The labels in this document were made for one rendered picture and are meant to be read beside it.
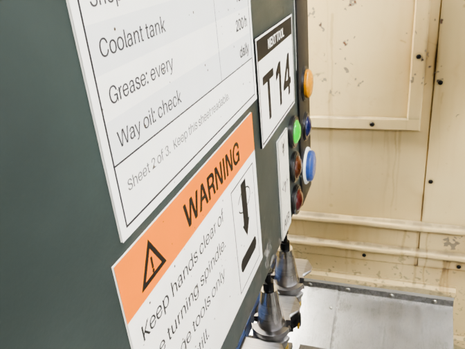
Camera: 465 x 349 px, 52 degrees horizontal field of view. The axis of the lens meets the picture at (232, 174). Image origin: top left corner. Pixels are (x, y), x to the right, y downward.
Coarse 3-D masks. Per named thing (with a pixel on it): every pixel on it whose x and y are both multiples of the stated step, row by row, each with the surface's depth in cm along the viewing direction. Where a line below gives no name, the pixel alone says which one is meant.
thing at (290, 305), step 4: (280, 296) 84; (284, 296) 83; (288, 296) 83; (292, 296) 83; (280, 300) 83; (284, 300) 83; (288, 300) 83; (292, 300) 82; (296, 300) 82; (284, 304) 82; (288, 304) 82; (292, 304) 82; (296, 304) 82; (256, 308) 81; (284, 308) 81; (288, 308) 81; (292, 308) 81; (296, 308) 81; (256, 312) 81; (288, 312) 80; (292, 312) 80; (296, 312) 80
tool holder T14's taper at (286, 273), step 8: (280, 256) 83; (288, 256) 82; (280, 264) 83; (288, 264) 83; (280, 272) 84; (288, 272) 83; (296, 272) 85; (280, 280) 84; (288, 280) 84; (296, 280) 85
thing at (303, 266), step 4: (296, 260) 92; (300, 260) 92; (304, 260) 92; (308, 260) 92; (296, 264) 91; (300, 264) 91; (304, 264) 91; (308, 264) 91; (300, 268) 90; (304, 268) 90; (308, 268) 90; (272, 272) 90; (300, 272) 89; (304, 272) 89; (308, 272) 89
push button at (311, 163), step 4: (308, 152) 45; (312, 152) 45; (308, 156) 45; (312, 156) 45; (308, 160) 44; (312, 160) 45; (308, 164) 44; (312, 164) 45; (308, 168) 44; (312, 168) 45; (308, 172) 44; (312, 172) 45; (308, 176) 45; (312, 176) 45; (308, 180) 45; (312, 180) 46
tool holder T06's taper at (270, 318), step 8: (264, 296) 73; (272, 296) 73; (264, 304) 74; (272, 304) 74; (280, 304) 75; (264, 312) 74; (272, 312) 74; (280, 312) 75; (264, 320) 75; (272, 320) 74; (280, 320) 75; (264, 328) 75; (272, 328) 75; (280, 328) 75
